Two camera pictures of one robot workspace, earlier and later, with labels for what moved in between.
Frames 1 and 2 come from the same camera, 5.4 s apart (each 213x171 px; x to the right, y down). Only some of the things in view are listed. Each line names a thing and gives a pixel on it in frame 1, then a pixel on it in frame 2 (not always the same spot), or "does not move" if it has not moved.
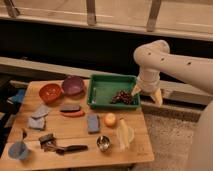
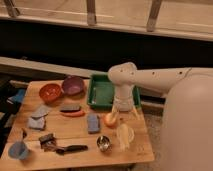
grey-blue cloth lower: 36,123 does not move
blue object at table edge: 19,97 does not move
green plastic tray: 112,92 does not move
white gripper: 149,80 → 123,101
